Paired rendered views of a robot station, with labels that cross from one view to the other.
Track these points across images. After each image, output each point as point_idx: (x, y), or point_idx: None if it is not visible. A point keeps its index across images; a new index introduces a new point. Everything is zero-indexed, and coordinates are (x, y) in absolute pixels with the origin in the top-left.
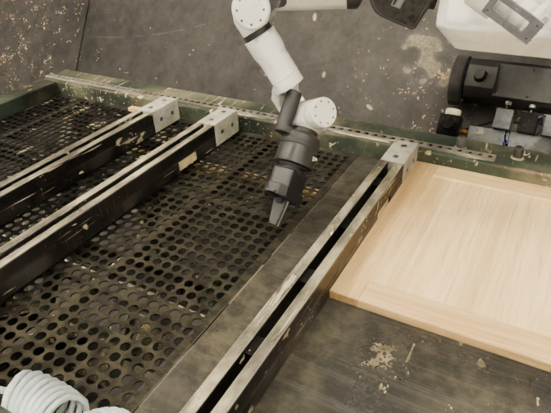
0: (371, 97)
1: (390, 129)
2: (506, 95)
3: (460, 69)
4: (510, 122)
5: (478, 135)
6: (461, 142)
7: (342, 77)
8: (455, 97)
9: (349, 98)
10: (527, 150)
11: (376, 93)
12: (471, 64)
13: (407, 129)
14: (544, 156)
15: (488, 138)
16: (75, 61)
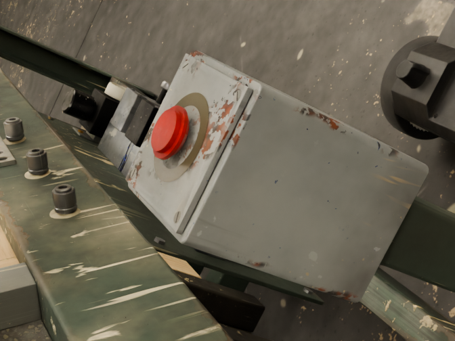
0: (338, 104)
1: (7, 99)
2: (448, 124)
3: (401, 59)
4: (125, 118)
5: (110, 139)
6: (5, 129)
7: (317, 62)
8: (392, 117)
9: (313, 101)
10: (82, 169)
11: (347, 99)
12: (414, 51)
13: (25, 103)
14: (79, 183)
15: (114, 147)
16: (100, 1)
